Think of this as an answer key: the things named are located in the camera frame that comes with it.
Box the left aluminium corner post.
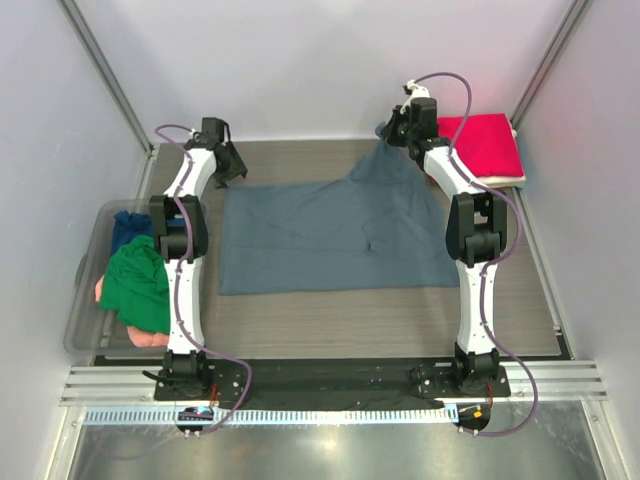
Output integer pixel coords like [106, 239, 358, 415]
[57, 0, 153, 156]

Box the navy blue t shirt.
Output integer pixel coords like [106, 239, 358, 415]
[110, 210, 153, 256]

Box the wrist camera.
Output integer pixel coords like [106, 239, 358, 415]
[192, 117, 231, 150]
[400, 80, 438, 139]

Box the white slotted cable duct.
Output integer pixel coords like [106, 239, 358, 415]
[83, 405, 458, 427]

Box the grey blue t shirt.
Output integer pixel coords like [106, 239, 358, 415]
[219, 140, 459, 295]

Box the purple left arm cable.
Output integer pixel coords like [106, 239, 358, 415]
[153, 123, 254, 434]

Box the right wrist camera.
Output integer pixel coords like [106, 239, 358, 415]
[400, 80, 438, 139]

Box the clear plastic storage bin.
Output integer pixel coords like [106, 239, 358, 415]
[64, 199, 167, 357]

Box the pink t shirt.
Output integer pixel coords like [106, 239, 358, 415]
[94, 276, 169, 348]

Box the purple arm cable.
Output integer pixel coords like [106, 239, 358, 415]
[153, 123, 254, 434]
[414, 72, 540, 439]

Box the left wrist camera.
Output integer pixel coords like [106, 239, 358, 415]
[192, 117, 231, 150]

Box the green t shirt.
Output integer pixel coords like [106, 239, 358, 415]
[99, 235, 170, 335]

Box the folded cream t shirt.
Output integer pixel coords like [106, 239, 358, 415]
[480, 128, 527, 187]

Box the aluminium corner post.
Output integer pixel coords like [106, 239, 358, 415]
[57, 0, 153, 156]
[511, 0, 593, 130]

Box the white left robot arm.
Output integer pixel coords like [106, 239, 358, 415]
[149, 140, 247, 401]

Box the right aluminium corner post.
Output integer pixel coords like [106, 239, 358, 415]
[511, 0, 593, 130]

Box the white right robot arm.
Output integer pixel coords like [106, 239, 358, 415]
[381, 98, 507, 396]

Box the folded red t shirt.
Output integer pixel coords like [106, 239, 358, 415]
[454, 113, 512, 180]

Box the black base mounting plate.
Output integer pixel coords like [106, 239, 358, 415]
[143, 358, 511, 410]

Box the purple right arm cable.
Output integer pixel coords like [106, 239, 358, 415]
[414, 72, 540, 439]

